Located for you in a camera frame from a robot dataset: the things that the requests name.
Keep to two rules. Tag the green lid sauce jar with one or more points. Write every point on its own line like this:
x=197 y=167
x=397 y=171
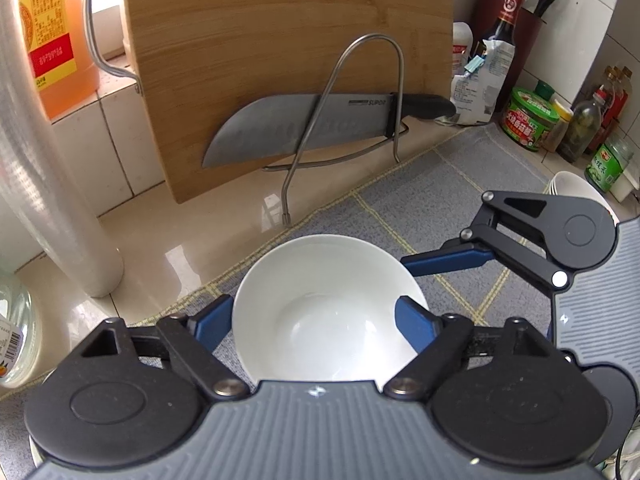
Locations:
x=527 y=118

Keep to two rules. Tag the clear glass bottle red cap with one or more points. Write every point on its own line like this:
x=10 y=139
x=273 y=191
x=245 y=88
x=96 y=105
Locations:
x=583 y=127

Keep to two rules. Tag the bamboo cutting board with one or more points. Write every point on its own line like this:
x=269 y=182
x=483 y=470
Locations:
x=199 y=61

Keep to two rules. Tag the grey checked towel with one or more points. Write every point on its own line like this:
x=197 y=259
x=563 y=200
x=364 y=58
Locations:
x=181 y=257

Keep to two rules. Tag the plastic wrap roll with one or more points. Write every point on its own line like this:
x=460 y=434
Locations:
x=35 y=182

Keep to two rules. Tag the dark soy sauce bottle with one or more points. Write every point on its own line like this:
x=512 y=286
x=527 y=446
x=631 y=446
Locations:
x=501 y=32

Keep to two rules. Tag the red white seasoning bag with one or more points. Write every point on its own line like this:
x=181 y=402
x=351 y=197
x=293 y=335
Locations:
x=462 y=42

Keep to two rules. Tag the white bowl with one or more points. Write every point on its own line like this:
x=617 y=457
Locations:
x=321 y=308

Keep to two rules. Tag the orange oil jug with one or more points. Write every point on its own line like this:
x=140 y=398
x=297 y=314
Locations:
x=62 y=67

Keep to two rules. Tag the large clear glass jar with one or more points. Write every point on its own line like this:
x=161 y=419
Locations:
x=20 y=332

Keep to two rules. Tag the metal wire rack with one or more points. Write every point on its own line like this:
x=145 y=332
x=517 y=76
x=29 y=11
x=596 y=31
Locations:
x=356 y=113

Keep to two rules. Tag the dark oil bottle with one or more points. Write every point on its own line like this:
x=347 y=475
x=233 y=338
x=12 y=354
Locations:
x=617 y=85

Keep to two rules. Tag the yellow lid spice jar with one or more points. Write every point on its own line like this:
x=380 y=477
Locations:
x=551 y=140

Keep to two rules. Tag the white plastic box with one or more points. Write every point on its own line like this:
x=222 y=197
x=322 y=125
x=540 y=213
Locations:
x=626 y=183

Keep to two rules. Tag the green label glass jar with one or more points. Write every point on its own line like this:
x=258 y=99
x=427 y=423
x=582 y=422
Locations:
x=609 y=162

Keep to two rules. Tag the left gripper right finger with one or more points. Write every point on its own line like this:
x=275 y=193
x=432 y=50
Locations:
x=502 y=394

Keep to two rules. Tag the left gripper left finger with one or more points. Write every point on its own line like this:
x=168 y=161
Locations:
x=127 y=395

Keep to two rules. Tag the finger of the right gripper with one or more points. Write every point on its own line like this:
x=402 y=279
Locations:
x=607 y=394
x=544 y=239

